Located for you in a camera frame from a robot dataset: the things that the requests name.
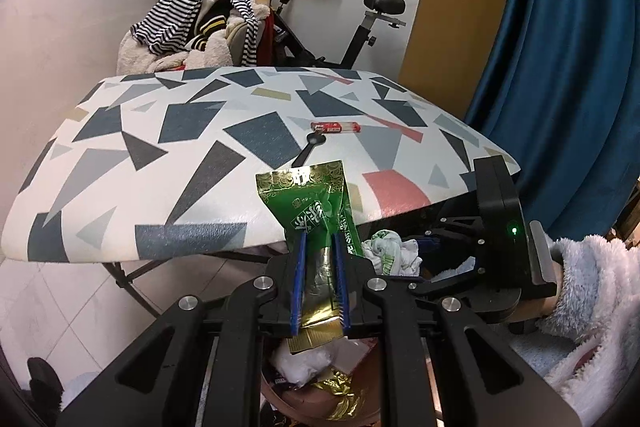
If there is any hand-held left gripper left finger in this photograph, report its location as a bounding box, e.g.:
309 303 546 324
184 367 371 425
57 232 308 427

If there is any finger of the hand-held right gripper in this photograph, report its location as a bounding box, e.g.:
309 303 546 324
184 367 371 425
402 214 483 254
410 263 483 304

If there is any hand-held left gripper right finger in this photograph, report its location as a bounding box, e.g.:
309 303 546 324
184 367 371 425
332 232 586 427

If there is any white and green wrapper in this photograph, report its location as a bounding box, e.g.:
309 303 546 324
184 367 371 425
361 229 423 278

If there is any green and gold snack packet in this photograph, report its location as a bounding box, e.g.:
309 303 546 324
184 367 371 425
255 159 363 353

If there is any brown round bin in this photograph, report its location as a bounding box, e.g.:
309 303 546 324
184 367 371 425
260 337 401 427

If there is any person's right forearm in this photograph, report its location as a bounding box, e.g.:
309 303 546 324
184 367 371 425
510 234 640 418

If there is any crumpled white plastic bag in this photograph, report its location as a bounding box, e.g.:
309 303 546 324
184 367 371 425
272 347 333 383

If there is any light blue fluffy cloth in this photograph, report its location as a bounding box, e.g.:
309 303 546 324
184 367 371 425
505 332 576 378

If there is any gold foil wrapper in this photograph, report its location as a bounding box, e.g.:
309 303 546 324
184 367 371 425
302 369 371 420

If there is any black plastic spoon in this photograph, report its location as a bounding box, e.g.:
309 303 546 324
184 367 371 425
292 133 327 168

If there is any red stick packet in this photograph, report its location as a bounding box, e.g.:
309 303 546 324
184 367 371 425
310 121 362 132

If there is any patterned ironing board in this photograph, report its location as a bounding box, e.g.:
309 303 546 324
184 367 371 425
0 67 521 264

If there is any blue curtain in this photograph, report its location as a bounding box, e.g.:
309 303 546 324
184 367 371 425
462 0 640 248

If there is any orange wooden panel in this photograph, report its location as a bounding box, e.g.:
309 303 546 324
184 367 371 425
400 0 526 115

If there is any black exercise bike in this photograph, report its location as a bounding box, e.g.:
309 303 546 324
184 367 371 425
242 0 407 70

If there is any red cloth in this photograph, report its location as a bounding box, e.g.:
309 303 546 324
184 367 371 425
262 14 276 65

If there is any pile of beige clothes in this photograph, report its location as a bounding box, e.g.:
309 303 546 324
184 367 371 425
117 2 273 75

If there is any black round object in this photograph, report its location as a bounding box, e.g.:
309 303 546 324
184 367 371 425
27 357 66 413

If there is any striped shirt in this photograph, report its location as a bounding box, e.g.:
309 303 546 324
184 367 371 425
131 0 260 68

